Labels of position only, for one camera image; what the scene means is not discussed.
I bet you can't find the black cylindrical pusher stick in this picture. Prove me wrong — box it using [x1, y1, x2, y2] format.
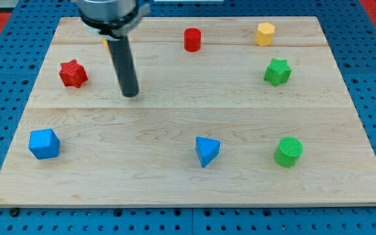
[108, 36, 139, 97]

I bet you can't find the yellow block behind arm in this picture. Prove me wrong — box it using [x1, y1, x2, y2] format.
[102, 38, 110, 50]

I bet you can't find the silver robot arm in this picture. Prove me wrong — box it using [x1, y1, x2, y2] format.
[76, 0, 150, 97]

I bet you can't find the blue cube block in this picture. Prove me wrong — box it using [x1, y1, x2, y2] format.
[28, 129, 60, 159]

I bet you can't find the blue triangle block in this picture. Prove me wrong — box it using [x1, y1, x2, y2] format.
[195, 136, 221, 168]

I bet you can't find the red star block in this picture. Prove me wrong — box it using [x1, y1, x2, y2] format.
[59, 59, 88, 88]

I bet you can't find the red cylinder block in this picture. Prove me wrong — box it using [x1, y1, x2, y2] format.
[183, 27, 202, 52]

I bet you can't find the wooden board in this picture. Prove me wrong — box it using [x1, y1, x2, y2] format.
[0, 16, 376, 208]

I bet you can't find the yellow hexagon block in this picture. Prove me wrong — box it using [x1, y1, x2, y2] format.
[255, 22, 275, 46]

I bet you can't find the green star block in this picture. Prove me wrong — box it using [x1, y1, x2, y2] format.
[264, 58, 292, 87]

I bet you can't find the green cylinder block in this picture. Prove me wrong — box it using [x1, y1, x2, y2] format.
[274, 136, 304, 168]

